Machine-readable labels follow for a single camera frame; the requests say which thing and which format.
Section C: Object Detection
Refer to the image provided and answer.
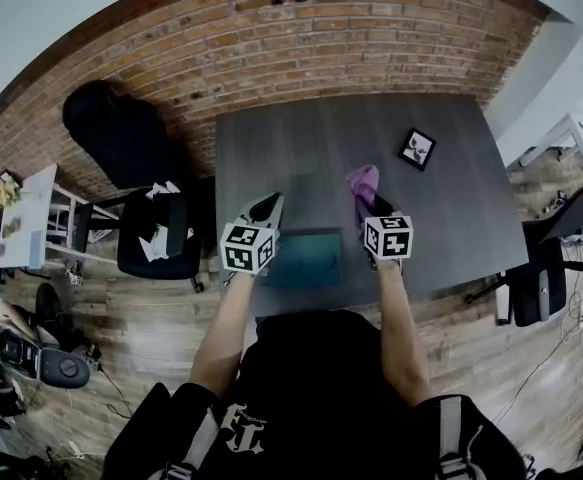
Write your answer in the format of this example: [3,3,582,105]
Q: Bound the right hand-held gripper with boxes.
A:
[362,193,415,261]

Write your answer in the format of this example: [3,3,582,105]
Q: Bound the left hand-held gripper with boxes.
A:
[220,192,286,276]

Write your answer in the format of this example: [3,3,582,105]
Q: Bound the purple cloth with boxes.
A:
[346,163,381,242]

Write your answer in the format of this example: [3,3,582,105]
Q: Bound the teal box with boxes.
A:
[262,171,347,290]

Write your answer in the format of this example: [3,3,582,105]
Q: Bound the person's right forearm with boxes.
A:
[372,256,435,410]

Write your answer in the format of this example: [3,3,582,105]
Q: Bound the person's left forearm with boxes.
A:
[189,269,268,400]

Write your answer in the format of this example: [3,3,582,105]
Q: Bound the white crumpled papers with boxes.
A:
[137,180,196,262]

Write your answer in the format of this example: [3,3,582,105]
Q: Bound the black office chair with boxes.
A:
[61,79,208,294]

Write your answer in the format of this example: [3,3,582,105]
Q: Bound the black chair with grey armrest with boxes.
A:
[465,236,570,329]

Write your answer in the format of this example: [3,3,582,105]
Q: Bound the dark side desk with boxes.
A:
[520,160,583,294]

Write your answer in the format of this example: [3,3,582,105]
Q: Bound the white table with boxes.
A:
[504,112,583,170]

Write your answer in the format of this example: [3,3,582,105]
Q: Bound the person's black shirt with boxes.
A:
[101,308,530,480]

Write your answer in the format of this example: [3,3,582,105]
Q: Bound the white shelf unit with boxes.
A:
[0,163,122,271]

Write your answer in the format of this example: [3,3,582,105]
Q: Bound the yellow flower bunch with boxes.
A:
[0,171,24,208]

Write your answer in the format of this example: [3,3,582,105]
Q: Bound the black round-base device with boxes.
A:
[0,328,93,390]

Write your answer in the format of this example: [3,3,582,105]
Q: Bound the black picture frame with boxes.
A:
[397,126,438,173]

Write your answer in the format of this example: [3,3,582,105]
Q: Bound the grey shoulder strap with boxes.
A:
[163,401,222,480]
[435,395,467,480]

